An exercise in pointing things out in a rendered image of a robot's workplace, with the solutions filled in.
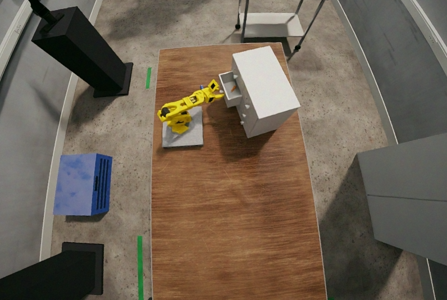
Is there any white chest of drawers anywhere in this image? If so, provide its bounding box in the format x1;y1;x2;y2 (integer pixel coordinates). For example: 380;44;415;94
232;46;300;138

